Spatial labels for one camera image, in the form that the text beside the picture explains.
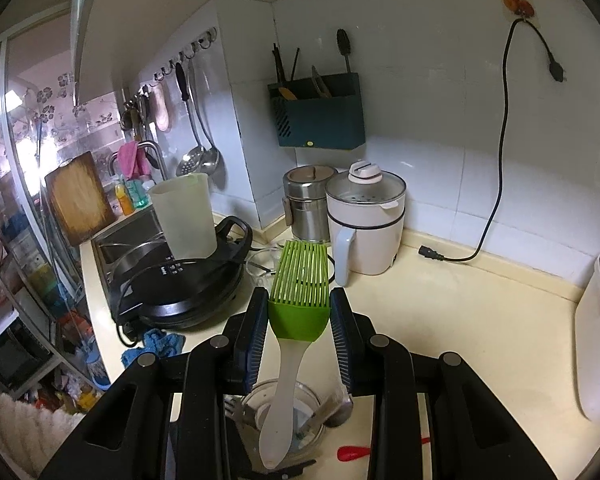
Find black chopsticks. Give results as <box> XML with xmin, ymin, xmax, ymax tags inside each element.
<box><xmin>272</xmin><ymin>43</ymin><xmax>287</xmax><ymax>84</ymax></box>

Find metal fork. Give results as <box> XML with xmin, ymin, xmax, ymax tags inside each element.
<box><xmin>224</xmin><ymin>397</ymin><xmax>261</xmax><ymax>431</ymax></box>

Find metal hook rail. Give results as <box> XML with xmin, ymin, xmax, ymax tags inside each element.
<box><xmin>139</xmin><ymin>27</ymin><xmax>219</xmax><ymax>87</ymax></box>

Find wooden cutting board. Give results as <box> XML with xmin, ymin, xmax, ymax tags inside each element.
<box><xmin>44</xmin><ymin>151</ymin><xmax>117</xmax><ymax>247</ymax></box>

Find white electric cooking pot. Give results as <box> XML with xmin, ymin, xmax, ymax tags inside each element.
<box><xmin>325</xmin><ymin>160</ymin><xmax>407</xmax><ymax>287</ymax></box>

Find black handled utensil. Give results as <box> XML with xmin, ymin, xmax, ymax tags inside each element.
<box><xmin>336</xmin><ymin>28</ymin><xmax>354</xmax><ymax>75</ymax></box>

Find grey range hood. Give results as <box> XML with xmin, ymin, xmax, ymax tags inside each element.
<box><xmin>70</xmin><ymin>0</ymin><xmax>112</xmax><ymax>107</ymax></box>

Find cluttered storage shelf rack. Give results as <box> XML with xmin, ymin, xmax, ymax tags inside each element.
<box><xmin>0</xmin><ymin>200</ymin><xmax>112</xmax><ymax>403</ymax></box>

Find blue cloth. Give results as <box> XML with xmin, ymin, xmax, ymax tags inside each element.
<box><xmin>121</xmin><ymin>329</ymin><xmax>186</xmax><ymax>369</ymax></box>

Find wooden spatula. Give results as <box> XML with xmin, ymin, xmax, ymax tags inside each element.
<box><xmin>152</xmin><ymin>82</ymin><xmax>174</xmax><ymax>131</ymax></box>

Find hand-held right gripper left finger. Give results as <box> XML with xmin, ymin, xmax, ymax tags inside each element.
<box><xmin>40</xmin><ymin>287</ymin><xmax>271</xmax><ymax>480</ymax></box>

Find translucent plastic container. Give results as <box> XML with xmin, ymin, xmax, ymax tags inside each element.
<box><xmin>148</xmin><ymin>172</ymin><xmax>219</xmax><ymax>262</ymax></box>

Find white fluffy cloth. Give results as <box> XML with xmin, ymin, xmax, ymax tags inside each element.
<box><xmin>0</xmin><ymin>377</ymin><xmax>87</xmax><ymax>480</ymax></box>

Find orange wall hook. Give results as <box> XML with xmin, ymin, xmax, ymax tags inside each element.
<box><xmin>497</xmin><ymin>0</ymin><xmax>536</xmax><ymax>24</ymax></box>

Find stainless steel canister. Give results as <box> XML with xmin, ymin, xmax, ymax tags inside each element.
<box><xmin>282</xmin><ymin>165</ymin><xmax>339</xmax><ymax>244</ymax></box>

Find black electric griddle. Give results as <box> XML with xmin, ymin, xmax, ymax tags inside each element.
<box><xmin>105</xmin><ymin>215</ymin><xmax>254</xmax><ymax>332</ymax></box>

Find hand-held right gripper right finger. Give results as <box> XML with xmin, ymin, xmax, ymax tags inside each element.
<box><xmin>328</xmin><ymin>287</ymin><xmax>556</xmax><ymax>480</ymax></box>

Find metal spoon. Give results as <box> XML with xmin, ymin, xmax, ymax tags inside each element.
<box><xmin>300</xmin><ymin>390</ymin><xmax>354</xmax><ymax>436</ymax></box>

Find orange bottle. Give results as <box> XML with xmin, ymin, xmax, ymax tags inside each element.
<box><xmin>114</xmin><ymin>180</ymin><xmax>135</xmax><ymax>216</ymax></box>

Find metal slotted ladle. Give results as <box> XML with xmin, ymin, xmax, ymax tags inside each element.
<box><xmin>174</xmin><ymin>62</ymin><xmax>207</xmax><ymax>177</ymax></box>

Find clear glass bowl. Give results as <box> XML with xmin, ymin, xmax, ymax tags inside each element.
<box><xmin>245</xmin><ymin>246</ymin><xmax>337</xmax><ymax>292</ymax></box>

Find black power cable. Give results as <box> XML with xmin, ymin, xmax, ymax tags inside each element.
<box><xmin>418</xmin><ymin>19</ymin><xmax>567</xmax><ymax>264</ymax></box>

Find green silicone basting brush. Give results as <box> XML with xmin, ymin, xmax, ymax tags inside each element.
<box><xmin>258</xmin><ymin>240</ymin><xmax>331</xmax><ymax>470</ymax></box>

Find metal soup ladle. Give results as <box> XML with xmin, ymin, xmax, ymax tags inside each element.
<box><xmin>187</xmin><ymin>57</ymin><xmax>220</xmax><ymax>176</ymax></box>

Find glass bowl with utensils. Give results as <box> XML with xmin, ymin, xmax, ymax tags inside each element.
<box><xmin>240</xmin><ymin>379</ymin><xmax>329</xmax><ymax>462</ymax></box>

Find metal faucet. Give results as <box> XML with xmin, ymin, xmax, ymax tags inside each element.
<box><xmin>107</xmin><ymin>140</ymin><xmax>170</xmax><ymax>182</ymax></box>

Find red plastic spoon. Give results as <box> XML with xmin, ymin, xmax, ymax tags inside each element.
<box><xmin>337</xmin><ymin>437</ymin><xmax>431</xmax><ymax>463</ymax></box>

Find grey spatula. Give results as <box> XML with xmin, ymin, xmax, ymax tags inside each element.
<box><xmin>310</xmin><ymin>64</ymin><xmax>334</xmax><ymax>97</ymax></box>

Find stainless steel sink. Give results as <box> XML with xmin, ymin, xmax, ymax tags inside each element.
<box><xmin>91</xmin><ymin>207</ymin><xmax>167</xmax><ymax>282</ymax></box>

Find teal wall utensil holder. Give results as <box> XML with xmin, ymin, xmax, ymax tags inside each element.
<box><xmin>267</xmin><ymin>72</ymin><xmax>366</xmax><ymax>152</ymax></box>

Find pink cloth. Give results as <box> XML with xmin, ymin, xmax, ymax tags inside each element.
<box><xmin>117</xmin><ymin>141</ymin><xmax>154</xmax><ymax>180</ymax></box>

